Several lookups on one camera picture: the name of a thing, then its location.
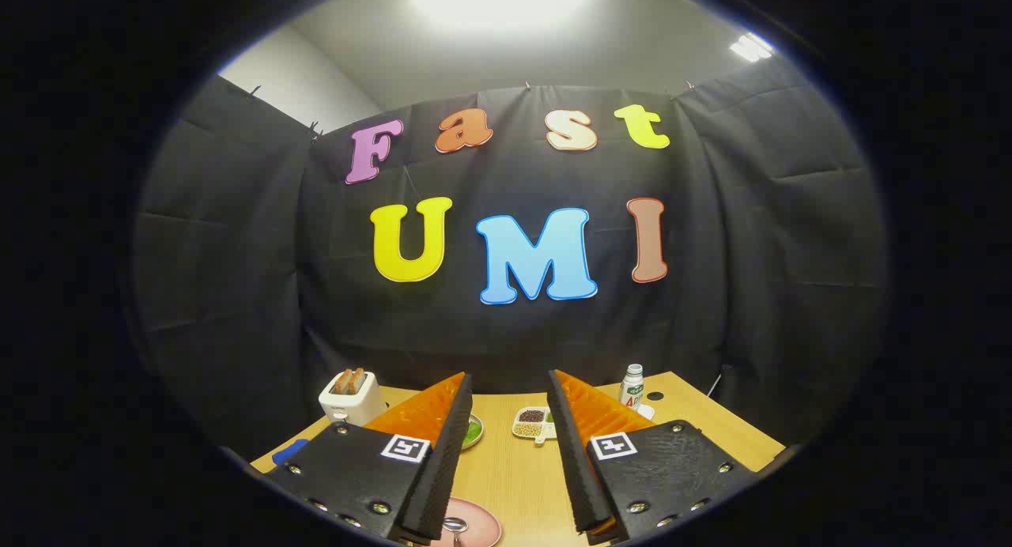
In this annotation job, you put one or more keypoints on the white square coaster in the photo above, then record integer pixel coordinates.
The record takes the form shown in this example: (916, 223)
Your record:
(647, 411)

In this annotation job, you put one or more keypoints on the white divided bean tray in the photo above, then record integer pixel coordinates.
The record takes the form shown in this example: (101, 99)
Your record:
(530, 424)

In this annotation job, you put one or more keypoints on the blue cloth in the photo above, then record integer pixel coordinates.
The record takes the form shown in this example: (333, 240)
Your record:
(288, 452)

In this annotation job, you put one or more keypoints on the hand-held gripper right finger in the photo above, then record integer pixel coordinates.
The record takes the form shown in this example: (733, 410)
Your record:
(571, 460)

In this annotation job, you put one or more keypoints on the white green-label bottle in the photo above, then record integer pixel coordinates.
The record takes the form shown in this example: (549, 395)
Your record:
(631, 389)

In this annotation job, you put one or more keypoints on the small ceiling light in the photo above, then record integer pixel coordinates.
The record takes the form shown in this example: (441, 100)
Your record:
(751, 47)

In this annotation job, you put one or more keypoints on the white toaster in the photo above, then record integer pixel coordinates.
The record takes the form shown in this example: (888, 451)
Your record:
(356, 409)

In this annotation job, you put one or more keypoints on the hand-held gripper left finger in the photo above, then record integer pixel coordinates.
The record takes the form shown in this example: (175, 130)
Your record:
(447, 468)

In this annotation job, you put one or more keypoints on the plate of mixed food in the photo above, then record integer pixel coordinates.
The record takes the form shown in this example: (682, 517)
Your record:
(473, 431)

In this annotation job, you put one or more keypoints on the pink plate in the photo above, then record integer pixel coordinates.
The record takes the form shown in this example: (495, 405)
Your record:
(482, 523)

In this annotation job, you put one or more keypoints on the brown toast slices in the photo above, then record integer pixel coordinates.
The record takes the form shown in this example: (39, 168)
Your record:
(349, 381)

